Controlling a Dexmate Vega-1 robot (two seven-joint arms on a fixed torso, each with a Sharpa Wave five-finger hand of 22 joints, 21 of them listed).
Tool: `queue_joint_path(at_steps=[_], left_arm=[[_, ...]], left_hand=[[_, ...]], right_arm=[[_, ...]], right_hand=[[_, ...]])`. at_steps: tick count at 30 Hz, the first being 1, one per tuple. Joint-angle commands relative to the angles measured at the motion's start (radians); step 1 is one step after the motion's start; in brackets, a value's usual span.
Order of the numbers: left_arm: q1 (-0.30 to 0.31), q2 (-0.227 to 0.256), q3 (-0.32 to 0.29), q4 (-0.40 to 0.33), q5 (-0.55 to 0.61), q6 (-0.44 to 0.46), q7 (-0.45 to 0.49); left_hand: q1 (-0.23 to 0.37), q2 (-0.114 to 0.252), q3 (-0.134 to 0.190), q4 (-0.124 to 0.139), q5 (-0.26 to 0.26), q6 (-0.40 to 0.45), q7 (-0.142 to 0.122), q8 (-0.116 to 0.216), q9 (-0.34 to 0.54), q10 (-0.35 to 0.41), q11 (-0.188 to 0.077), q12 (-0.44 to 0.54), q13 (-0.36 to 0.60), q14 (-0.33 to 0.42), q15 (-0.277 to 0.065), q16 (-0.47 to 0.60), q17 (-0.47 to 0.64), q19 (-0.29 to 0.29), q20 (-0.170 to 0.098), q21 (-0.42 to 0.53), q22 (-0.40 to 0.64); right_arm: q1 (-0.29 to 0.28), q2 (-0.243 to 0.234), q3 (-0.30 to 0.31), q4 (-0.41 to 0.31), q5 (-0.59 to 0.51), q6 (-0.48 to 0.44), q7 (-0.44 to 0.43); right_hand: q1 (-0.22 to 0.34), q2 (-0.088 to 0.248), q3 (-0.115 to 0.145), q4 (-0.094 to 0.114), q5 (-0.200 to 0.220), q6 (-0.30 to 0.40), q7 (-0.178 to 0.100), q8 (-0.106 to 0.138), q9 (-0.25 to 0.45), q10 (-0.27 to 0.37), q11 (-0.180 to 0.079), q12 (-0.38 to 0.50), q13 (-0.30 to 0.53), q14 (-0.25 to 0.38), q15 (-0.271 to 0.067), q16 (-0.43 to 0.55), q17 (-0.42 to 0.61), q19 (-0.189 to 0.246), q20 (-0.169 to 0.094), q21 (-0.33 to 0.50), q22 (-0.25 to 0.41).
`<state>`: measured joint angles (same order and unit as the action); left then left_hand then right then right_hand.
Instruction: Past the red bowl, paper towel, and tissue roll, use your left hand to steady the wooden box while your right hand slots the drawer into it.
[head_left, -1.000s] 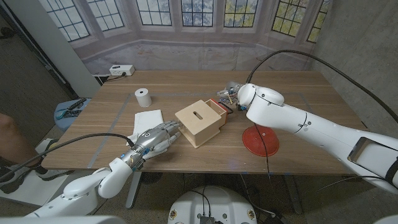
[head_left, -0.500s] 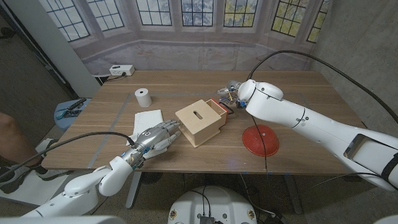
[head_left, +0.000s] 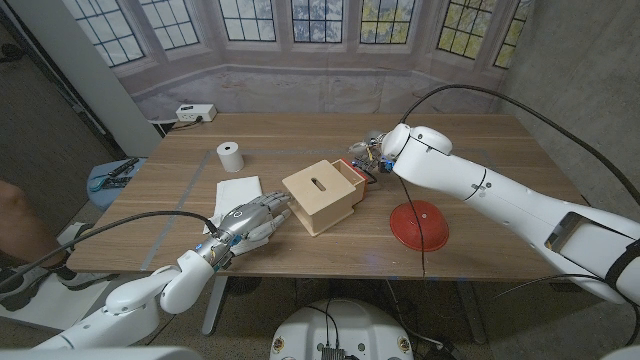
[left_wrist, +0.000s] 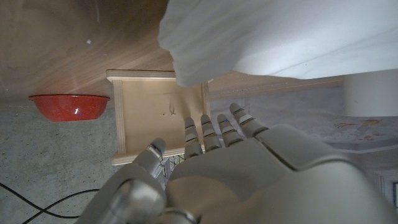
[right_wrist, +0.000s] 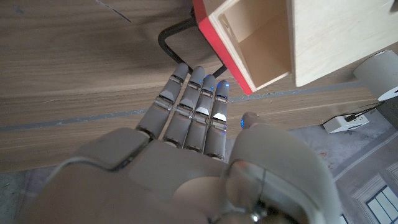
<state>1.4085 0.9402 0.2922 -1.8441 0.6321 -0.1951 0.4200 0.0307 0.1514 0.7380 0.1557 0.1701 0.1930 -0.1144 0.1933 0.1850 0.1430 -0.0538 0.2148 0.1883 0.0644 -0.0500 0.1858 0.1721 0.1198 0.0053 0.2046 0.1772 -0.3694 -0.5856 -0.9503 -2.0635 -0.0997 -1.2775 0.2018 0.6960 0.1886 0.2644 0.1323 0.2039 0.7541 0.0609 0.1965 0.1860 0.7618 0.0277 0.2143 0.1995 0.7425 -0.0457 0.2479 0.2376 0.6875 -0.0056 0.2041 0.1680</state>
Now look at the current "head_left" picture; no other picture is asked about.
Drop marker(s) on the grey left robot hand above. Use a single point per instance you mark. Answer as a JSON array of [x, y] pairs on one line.
[[250, 217]]

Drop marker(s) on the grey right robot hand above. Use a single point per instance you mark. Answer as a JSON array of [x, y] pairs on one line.
[[370, 145]]

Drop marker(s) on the wooden drawer with red front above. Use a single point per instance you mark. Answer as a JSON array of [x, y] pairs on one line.
[[350, 170]]

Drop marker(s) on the wooden box with slot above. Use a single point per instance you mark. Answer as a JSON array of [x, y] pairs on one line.
[[325, 205]]

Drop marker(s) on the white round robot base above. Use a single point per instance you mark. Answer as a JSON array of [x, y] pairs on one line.
[[350, 330]]

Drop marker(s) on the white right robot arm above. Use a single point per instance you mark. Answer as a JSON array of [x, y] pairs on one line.
[[500, 200]]

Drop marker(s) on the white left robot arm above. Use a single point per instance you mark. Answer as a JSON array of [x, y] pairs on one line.
[[185, 280]]

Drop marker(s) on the white folded paper towel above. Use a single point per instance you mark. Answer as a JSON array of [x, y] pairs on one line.
[[237, 192]]

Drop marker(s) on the white tissue roll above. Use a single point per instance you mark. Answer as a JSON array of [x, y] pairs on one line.
[[231, 160]]

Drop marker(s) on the red bowl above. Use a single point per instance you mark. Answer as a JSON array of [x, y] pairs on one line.
[[435, 230]]

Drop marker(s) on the black hand tool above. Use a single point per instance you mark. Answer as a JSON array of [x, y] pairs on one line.
[[122, 167]]

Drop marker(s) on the printed window backdrop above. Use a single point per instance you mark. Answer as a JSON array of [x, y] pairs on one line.
[[310, 90]]

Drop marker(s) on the grey table leg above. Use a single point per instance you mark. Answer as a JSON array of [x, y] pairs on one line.
[[215, 305], [472, 315]]

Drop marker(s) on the white power strip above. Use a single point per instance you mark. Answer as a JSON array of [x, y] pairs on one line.
[[195, 113]]

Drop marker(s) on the blue round stool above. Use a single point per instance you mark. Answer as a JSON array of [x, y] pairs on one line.
[[100, 197]]

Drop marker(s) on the grey white sneaker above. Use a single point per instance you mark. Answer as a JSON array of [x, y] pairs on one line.
[[90, 281]]

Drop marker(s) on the white floor board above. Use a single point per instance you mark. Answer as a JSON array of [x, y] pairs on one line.
[[50, 310]]

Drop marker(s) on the person's bare leg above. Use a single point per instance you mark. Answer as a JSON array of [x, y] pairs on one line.
[[20, 225]]

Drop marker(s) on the black white sneaker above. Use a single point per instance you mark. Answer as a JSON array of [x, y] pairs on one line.
[[15, 297]]

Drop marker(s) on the white wall panel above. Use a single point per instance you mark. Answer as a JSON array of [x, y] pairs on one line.
[[75, 65]]

